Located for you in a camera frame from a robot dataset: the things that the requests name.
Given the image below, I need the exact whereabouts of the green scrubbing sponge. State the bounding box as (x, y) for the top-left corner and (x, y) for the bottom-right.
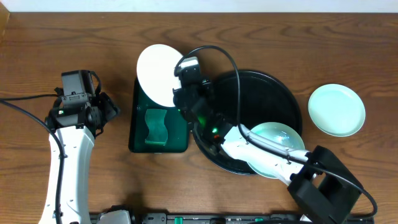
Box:
(145, 109), (169, 146)

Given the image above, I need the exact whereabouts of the white plate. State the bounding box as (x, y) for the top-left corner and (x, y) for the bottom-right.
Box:
(137, 44), (182, 108)

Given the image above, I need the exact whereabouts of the green plate bottom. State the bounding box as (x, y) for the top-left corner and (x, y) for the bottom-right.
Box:
(246, 121), (306, 179)

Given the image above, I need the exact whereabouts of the green plate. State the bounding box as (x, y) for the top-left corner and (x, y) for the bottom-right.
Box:
(308, 84), (366, 137)
(246, 121), (306, 179)

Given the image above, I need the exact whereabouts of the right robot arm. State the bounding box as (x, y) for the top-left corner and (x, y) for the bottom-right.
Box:
(170, 77), (363, 223)

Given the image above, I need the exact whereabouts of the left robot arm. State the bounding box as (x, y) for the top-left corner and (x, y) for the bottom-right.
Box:
(39, 93), (120, 223)

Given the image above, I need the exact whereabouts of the black rectangular tray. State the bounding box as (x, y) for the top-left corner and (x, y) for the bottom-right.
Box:
(128, 80), (189, 154)

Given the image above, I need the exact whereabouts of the black round tray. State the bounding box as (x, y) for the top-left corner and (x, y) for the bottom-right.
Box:
(193, 70), (303, 175)

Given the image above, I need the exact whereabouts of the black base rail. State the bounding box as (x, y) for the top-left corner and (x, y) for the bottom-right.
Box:
(90, 212), (376, 224)

